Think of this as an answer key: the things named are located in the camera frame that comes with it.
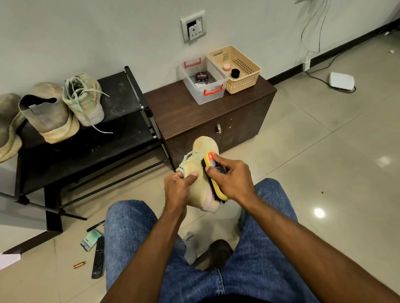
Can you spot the person's left hand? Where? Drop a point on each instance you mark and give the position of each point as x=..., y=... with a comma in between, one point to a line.
x=178, y=190

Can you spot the person's right hand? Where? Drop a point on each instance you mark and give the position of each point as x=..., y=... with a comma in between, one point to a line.
x=234, y=181

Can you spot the black orange shoe brush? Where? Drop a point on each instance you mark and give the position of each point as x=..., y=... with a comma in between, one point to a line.
x=215, y=178

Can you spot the pale green lace-up shoe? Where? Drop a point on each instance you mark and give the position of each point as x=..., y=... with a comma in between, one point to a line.
x=200, y=150
x=84, y=100

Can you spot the clear plastic storage box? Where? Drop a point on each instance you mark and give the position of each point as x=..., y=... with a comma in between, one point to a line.
x=207, y=92

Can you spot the small black round cap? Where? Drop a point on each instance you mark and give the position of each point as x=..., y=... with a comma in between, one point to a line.
x=235, y=73

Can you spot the beige plastic basket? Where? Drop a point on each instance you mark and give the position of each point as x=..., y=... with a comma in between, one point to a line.
x=240, y=67

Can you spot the pink round lid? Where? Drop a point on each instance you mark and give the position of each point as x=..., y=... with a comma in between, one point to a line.
x=226, y=67

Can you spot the worn tan slip-on shoe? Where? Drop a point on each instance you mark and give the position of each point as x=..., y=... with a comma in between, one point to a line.
x=7, y=128
x=50, y=115

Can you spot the person's right forearm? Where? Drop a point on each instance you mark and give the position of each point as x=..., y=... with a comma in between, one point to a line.
x=325, y=256

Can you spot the person's left forearm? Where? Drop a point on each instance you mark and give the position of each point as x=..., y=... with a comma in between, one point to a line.
x=144, y=262

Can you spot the person's left leg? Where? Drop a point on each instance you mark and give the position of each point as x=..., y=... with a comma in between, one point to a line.
x=134, y=243

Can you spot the person's leg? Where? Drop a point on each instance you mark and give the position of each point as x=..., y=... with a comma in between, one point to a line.
x=269, y=262
x=134, y=243

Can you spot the dark brown wooden cabinet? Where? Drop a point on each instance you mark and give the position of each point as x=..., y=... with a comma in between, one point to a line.
x=175, y=109

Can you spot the person's right leg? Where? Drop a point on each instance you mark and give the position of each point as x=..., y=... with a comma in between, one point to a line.
x=269, y=262

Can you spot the black metal shoe rack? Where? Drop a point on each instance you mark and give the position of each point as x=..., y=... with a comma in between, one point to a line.
x=100, y=143

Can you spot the green paper packet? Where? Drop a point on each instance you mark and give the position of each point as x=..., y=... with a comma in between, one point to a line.
x=91, y=238

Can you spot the black remote control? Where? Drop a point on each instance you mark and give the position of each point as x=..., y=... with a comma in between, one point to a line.
x=98, y=257

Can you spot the black round polish tin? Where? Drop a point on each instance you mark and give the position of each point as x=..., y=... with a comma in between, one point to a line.
x=201, y=77

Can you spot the small brass cylinder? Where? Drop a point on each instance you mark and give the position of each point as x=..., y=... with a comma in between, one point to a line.
x=79, y=265

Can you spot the white router box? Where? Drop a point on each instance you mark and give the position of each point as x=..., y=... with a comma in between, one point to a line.
x=342, y=82

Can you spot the white paper sheet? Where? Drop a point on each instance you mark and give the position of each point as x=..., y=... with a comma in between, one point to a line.
x=9, y=260

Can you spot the white wall plug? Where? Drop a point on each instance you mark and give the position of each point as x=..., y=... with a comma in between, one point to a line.
x=307, y=64

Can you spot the white wall socket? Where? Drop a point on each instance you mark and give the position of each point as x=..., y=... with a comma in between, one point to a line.
x=194, y=27

